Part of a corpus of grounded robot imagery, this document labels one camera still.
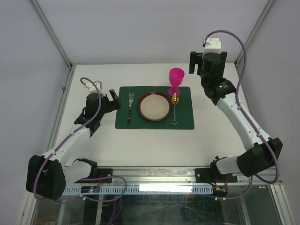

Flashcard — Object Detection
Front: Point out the silver fork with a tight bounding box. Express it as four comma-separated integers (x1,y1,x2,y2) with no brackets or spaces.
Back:
127,92,134,126

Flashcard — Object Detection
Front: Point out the pink plastic goblet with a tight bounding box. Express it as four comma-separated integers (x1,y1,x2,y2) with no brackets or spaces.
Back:
168,67,185,96

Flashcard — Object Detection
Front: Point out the red rimmed cream plate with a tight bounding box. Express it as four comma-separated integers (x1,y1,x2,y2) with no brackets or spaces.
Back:
137,91,173,122

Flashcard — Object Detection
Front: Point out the gold bowl spoon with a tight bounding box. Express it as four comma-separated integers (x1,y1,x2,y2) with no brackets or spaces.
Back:
171,93,179,126

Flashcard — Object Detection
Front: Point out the green placemat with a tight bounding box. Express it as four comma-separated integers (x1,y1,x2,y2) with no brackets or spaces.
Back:
115,86,195,130

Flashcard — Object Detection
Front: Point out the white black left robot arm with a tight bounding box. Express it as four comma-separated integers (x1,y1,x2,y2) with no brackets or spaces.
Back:
26,89,121,200

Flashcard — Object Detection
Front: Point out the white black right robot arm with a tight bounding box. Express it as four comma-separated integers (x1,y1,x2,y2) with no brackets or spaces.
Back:
189,52,283,181

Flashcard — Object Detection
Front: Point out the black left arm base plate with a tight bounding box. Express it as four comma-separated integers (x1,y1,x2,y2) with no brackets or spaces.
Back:
75,167,113,184

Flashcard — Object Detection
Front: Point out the aluminium front rail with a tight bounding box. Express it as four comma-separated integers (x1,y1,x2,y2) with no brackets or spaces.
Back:
98,166,276,185

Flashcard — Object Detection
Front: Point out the white slotted cable duct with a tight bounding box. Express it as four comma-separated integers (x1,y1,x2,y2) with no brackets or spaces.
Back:
63,184,213,195

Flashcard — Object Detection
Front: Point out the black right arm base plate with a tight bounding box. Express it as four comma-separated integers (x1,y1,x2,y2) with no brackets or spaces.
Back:
195,168,238,184

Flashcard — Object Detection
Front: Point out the aluminium right frame post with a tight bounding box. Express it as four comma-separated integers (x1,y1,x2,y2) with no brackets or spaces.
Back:
234,0,276,71

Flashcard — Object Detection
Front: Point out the aluminium frame post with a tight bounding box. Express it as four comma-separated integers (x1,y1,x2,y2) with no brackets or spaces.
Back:
29,0,73,69
234,0,276,71

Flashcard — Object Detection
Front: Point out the aluminium left frame post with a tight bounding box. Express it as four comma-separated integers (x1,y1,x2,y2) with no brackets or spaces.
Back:
29,0,73,69

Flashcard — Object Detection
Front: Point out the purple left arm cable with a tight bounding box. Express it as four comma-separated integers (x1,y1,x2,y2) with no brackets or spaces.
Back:
32,77,128,225

